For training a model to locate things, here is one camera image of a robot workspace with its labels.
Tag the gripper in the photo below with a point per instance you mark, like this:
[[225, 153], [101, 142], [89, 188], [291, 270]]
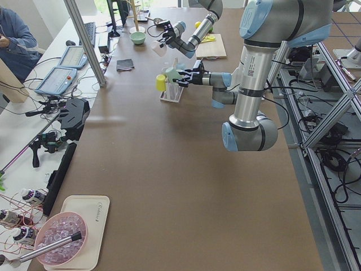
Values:
[[199, 78], [170, 36]]

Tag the pink cup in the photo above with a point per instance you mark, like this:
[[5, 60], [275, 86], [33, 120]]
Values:
[[159, 51]]

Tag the mint green cup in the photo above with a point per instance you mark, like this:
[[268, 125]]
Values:
[[172, 74]]

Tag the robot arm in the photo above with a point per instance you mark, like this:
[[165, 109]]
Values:
[[188, 48], [248, 129]]

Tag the light blue cup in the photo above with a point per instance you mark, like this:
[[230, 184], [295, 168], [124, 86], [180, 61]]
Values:
[[180, 66]]

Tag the yellow cup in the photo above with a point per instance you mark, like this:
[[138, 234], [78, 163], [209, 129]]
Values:
[[161, 82]]

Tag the wooden cup tree stand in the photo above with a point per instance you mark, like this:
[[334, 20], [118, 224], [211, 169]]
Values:
[[134, 15]]

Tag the metal scoop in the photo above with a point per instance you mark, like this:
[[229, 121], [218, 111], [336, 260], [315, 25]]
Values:
[[156, 21]]

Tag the green bowl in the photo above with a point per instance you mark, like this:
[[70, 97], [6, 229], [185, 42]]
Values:
[[138, 38]]

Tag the yellow plastic knife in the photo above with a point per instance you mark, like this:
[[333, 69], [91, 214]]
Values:
[[207, 41]]

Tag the bamboo cutting board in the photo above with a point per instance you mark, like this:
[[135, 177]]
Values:
[[212, 49]]

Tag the grey cloth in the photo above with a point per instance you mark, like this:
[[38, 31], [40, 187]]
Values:
[[124, 64]]

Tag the black keyboard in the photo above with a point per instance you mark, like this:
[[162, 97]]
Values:
[[90, 29]]

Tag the teach pendant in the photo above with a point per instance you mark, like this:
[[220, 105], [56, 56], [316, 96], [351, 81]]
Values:
[[57, 81], [74, 57]]

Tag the person in blue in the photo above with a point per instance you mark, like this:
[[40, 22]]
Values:
[[19, 48]]

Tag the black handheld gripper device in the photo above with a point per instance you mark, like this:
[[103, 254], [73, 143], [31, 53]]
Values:
[[47, 140]]

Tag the cream tray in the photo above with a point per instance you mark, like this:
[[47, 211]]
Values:
[[94, 210]]

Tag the small bottle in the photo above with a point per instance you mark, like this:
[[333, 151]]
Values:
[[24, 235], [11, 219], [33, 197]]

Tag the white wire cup rack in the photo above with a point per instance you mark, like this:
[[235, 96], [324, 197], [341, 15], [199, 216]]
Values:
[[173, 91]]

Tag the aluminium frame post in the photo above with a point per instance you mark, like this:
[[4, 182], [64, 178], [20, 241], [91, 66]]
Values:
[[76, 17]]

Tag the metal tongs handle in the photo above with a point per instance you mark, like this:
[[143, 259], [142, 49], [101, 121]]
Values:
[[26, 257]]

